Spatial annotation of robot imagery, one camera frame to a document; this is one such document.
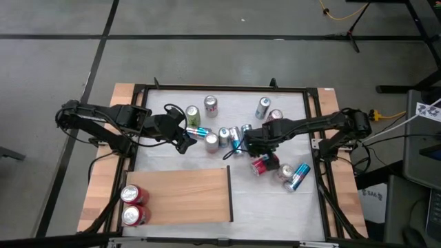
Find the yellow floor cable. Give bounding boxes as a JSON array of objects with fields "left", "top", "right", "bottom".
[{"left": 318, "top": 0, "right": 367, "bottom": 21}]

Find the white cable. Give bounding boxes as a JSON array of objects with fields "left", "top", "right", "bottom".
[{"left": 364, "top": 98, "right": 441, "bottom": 143}]

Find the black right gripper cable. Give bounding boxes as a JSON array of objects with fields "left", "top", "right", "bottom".
[{"left": 223, "top": 136, "right": 249, "bottom": 160}]

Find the black floor stand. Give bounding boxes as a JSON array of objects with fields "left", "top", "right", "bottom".
[{"left": 0, "top": 146, "right": 27, "bottom": 162}]

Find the wooden shelf board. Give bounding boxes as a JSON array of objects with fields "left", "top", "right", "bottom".
[{"left": 122, "top": 167, "right": 232, "bottom": 227}]

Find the grey cabinet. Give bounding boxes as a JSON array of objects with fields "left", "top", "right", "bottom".
[{"left": 402, "top": 89, "right": 441, "bottom": 191}]

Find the white red Spindrift can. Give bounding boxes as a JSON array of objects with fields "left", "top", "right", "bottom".
[{"left": 205, "top": 132, "right": 221, "bottom": 154}]

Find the white printed box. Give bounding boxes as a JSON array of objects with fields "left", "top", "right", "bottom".
[{"left": 358, "top": 183, "right": 389, "bottom": 225}]

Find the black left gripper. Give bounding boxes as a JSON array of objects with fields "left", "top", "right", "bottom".
[{"left": 142, "top": 112, "right": 198, "bottom": 155}]

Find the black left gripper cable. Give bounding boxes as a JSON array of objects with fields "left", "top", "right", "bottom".
[{"left": 163, "top": 103, "right": 189, "bottom": 122}]

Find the black desk frame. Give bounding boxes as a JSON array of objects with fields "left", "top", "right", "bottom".
[{"left": 346, "top": 0, "right": 441, "bottom": 94}]

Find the green soda can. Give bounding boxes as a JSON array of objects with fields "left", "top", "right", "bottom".
[{"left": 185, "top": 105, "right": 202, "bottom": 127}]

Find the black tripod stand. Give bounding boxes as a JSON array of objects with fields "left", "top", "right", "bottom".
[{"left": 325, "top": 1, "right": 372, "bottom": 54}]

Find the dark screen device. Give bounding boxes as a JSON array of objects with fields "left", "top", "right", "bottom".
[{"left": 425, "top": 187, "right": 441, "bottom": 244}]

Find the black shelf side frame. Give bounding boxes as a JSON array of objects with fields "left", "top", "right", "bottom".
[{"left": 226, "top": 165, "right": 235, "bottom": 223}]

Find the white marker paper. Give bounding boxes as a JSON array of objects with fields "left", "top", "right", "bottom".
[{"left": 415, "top": 101, "right": 441, "bottom": 123}]

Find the silver Diet Coke can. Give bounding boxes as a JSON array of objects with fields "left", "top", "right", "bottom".
[{"left": 277, "top": 163, "right": 295, "bottom": 183}]

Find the silver can with red print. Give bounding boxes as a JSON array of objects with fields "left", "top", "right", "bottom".
[{"left": 203, "top": 95, "right": 218, "bottom": 118}]

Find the black metal table frame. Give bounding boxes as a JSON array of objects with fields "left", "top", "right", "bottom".
[{"left": 82, "top": 77, "right": 368, "bottom": 247}]

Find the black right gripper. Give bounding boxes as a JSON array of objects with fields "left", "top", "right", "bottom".
[{"left": 245, "top": 121, "right": 289, "bottom": 172}]

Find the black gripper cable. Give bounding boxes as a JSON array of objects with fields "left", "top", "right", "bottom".
[
  {"left": 163, "top": 103, "right": 189, "bottom": 122},
  {"left": 223, "top": 136, "right": 249, "bottom": 160}
]

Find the yellow cable connector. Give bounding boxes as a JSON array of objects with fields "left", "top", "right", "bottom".
[{"left": 370, "top": 109, "right": 408, "bottom": 122}]

